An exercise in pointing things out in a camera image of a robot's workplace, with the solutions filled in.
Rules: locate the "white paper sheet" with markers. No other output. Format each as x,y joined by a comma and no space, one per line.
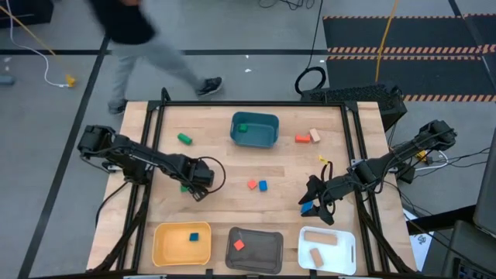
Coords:
420,240

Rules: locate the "orange bridge-shaped block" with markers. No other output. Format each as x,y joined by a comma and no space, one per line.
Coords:
302,136

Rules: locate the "blue rectangular block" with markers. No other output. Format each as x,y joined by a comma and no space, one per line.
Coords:
306,207

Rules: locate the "blue-grey floor object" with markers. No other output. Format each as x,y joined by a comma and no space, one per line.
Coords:
7,80

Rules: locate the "long natural wood block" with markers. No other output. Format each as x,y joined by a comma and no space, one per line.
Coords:
320,237

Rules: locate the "yellow plastic bin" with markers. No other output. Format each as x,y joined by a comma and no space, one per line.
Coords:
170,248

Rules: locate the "red square block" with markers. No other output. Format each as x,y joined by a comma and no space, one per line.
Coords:
239,245
252,184

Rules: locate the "person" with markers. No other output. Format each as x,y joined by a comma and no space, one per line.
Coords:
124,23

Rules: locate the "black box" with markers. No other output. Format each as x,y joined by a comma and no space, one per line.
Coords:
23,11

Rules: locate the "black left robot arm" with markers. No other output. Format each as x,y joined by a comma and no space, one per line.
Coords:
155,159

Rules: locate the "grey monitor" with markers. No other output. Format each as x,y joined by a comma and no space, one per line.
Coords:
488,193

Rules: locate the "black aluminium table frame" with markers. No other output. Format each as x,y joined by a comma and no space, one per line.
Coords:
252,103

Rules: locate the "blue square block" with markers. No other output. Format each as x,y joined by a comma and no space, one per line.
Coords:
193,236
263,185

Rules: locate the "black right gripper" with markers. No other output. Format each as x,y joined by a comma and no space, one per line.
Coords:
333,186

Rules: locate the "grey translucent plastic bin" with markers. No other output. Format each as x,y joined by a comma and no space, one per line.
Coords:
259,253

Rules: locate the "white plastic bin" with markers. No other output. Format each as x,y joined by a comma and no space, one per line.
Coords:
333,253

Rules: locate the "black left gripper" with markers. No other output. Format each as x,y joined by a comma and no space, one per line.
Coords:
201,174

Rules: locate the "black hazard-striped floor mat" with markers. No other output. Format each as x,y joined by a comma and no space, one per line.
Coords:
426,35

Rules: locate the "teal plastic bin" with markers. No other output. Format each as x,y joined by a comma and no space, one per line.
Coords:
255,135

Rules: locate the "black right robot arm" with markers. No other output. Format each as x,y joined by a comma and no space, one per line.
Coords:
407,151

